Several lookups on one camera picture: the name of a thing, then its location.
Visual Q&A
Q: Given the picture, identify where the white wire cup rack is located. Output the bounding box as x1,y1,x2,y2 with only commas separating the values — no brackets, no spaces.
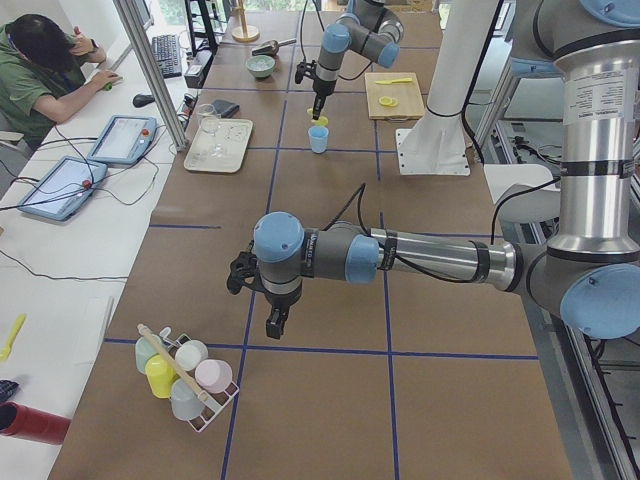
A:
137,324,239,432

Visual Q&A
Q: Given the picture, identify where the steel ice scoop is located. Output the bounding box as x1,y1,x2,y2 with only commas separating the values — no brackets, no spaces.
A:
251,38,297,57

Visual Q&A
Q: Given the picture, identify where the far teach pendant tablet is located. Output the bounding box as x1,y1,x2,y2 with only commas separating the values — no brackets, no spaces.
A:
87,115,158,166

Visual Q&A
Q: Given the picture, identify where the lemon slice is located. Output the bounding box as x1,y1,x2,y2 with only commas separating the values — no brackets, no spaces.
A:
378,96,399,108
311,115,329,126

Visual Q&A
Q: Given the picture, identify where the cream bear tray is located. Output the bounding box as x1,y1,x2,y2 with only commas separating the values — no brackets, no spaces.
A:
183,119,253,174

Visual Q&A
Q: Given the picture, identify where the bamboo cutting board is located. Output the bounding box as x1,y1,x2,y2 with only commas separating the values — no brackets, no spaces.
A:
365,72,425,120

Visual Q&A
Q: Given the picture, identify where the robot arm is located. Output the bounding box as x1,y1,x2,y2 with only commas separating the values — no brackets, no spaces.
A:
248,1,639,339
311,0,404,120

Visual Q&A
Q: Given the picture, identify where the yellow knife on desk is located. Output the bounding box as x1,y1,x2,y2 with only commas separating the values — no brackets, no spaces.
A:
0,314,26,361

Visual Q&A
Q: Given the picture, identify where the yellow plastic knife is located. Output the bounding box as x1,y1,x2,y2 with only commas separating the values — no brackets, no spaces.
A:
375,77,413,85

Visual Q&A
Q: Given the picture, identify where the grey folded cloth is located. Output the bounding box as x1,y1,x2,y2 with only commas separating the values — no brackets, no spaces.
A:
211,99,240,119

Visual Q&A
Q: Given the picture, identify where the black keyboard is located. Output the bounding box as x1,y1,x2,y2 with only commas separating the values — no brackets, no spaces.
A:
151,34,182,78

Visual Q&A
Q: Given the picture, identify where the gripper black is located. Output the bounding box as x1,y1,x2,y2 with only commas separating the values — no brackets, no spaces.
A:
265,289,302,339
310,78,334,119

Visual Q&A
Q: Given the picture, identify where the blue paper cup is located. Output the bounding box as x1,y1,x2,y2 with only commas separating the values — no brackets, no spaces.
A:
308,125,329,154

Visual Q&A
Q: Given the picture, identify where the white cup in rack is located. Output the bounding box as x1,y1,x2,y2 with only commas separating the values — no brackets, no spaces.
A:
175,340,208,372

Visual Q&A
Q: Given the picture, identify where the red cylinder bottle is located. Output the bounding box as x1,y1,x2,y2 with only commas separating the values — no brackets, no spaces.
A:
1,402,71,445

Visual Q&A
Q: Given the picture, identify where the grey cup in rack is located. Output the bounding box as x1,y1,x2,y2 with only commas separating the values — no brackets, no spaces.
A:
170,378,204,421

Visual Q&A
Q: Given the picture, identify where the green bowl of ice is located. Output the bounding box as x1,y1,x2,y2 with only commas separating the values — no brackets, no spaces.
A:
245,55,276,79

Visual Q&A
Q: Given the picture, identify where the yellow cup in rack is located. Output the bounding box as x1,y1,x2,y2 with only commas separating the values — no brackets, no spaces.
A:
144,354,177,399

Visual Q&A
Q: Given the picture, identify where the pink cup in rack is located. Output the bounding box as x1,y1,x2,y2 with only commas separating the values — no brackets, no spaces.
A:
194,359,233,393

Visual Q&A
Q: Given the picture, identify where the black computer mouse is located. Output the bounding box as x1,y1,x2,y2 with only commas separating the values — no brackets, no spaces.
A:
132,94,155,108

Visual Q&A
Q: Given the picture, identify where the wooden cup tree stand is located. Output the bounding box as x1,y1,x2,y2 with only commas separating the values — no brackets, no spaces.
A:
231,0,260,43

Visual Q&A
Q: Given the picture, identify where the clear wine glass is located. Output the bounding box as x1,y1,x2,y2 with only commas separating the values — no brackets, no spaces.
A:
196,104,225,157

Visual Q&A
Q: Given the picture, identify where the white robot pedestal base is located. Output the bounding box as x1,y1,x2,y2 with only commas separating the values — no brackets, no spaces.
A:
396,0,502,176

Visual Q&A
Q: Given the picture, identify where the near teach pendant tablet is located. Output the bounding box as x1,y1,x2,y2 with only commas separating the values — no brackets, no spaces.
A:
17,156,108,222

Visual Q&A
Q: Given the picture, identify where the teach pendant tablet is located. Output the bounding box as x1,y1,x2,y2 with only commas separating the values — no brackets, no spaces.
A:
17,156,108,222
87,115,158,166

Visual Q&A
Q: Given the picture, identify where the seated person green shirt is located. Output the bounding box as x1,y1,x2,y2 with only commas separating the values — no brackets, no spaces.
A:
1,14,121,150

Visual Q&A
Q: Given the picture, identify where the green cup in rack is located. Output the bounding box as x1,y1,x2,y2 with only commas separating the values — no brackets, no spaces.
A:
134,337,158,374

